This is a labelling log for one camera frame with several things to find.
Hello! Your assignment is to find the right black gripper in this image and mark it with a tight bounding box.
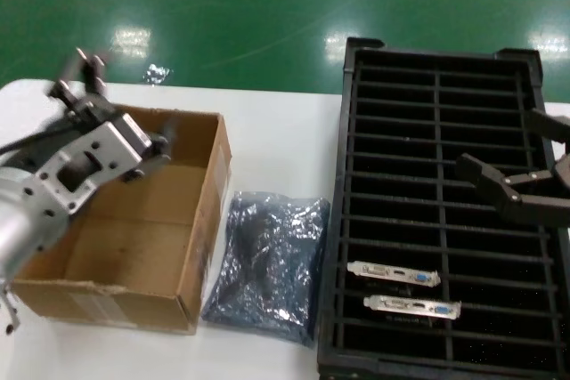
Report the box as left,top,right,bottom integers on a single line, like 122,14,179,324
456,108,570,225

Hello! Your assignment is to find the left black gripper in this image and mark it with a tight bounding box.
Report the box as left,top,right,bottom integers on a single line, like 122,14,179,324
0,48,175,184

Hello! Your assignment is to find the graphics card with silver bracket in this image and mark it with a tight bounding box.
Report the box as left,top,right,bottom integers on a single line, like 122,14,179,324
363,294,462,319
346,260,442,287

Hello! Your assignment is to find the black slotted plastic container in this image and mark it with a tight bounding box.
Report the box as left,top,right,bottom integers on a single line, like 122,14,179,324
316,36,570,380

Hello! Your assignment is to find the brown cardboard box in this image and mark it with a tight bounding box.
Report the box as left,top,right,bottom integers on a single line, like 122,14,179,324
11,106,233,336

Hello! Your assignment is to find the small shiny foil scrap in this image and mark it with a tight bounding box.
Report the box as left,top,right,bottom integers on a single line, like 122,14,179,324
142,63,173,85

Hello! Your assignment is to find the left silver wrist bracket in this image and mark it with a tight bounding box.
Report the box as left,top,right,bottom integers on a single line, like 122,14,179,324
21,115,155,217

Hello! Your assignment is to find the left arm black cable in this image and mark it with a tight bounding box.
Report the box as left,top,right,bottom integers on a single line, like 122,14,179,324
0,119,88,154

